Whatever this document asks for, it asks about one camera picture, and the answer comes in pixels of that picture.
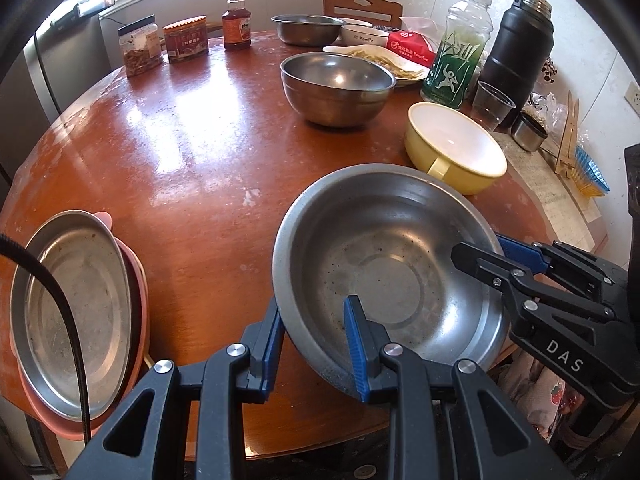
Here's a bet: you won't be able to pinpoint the patterned plastic bag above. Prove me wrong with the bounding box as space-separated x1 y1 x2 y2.
527 55 576 146

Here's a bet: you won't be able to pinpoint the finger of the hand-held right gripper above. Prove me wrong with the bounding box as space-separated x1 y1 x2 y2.
495 234 626 301
450 241 616 322

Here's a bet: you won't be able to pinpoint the black thermos flask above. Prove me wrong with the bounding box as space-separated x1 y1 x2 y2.
480 0 555 128

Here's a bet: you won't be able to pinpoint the white plate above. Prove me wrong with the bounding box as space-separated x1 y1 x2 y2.
322 45 431 88

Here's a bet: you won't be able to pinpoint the small steel bowl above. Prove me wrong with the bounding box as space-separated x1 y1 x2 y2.
271 14 346 46

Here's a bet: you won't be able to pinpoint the wooden chair with carved back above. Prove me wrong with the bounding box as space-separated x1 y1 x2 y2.
322 0 403 28

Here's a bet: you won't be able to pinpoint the pink printed clothing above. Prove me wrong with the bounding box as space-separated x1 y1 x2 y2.
495 347 601 461

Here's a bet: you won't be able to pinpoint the yellow cooked vegetable strips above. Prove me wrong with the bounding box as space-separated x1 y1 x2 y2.
345 47 426 81

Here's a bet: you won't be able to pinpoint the yellow enamel bowl with handle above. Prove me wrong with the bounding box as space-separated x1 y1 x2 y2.
404 102 508 196

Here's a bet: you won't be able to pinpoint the red tissue pack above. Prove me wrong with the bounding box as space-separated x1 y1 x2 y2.
385 17 441 67

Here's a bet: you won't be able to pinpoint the steel thermos cup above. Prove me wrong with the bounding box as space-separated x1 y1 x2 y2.
511 111 549 152

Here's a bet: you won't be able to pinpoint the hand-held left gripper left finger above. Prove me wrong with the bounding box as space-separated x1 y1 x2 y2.
65 297 286 480

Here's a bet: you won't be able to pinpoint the clear plastic cup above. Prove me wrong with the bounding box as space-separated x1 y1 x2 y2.
471 81 516 133

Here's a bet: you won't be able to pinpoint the large steel bowl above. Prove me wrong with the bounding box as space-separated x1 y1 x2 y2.
271 162 511 396

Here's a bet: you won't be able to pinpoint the wooden clip stand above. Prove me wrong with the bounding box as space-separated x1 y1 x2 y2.
554 91 581 176

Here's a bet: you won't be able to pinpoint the black cable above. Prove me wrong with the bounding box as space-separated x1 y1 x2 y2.
0 232 93 441

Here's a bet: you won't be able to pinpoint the red-lid jar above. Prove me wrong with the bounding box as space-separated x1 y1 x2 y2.
162 15 210 63

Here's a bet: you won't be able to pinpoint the pink plastic plate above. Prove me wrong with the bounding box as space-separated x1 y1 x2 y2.
17 212 151 441

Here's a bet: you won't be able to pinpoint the printed paper sheet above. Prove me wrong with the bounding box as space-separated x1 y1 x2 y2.
507 140 608 256

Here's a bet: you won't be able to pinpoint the steel plate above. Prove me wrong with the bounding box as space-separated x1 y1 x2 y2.
10 210 133 421

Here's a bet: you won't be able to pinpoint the amber sauce bottle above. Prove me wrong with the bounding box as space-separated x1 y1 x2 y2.
221 0 253 51

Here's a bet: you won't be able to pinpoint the black-lid food jar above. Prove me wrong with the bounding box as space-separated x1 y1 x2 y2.
117 16 165 78

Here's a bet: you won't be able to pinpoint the white ceramic bowl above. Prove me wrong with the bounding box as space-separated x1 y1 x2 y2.
340 22 391 48

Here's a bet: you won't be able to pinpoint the steel refrigerator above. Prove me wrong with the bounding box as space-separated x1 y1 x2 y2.
0 7 113 186

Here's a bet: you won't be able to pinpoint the deep steel bowl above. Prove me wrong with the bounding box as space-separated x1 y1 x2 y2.
280 52 397 127

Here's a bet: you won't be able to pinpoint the blue cupcake liners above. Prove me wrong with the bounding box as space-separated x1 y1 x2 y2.
570 146 611 198

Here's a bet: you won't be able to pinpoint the green drink bottle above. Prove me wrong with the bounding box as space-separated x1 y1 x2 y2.
420 0 493 109

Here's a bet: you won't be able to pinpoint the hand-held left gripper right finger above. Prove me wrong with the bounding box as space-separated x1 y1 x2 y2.
342 295 576 480

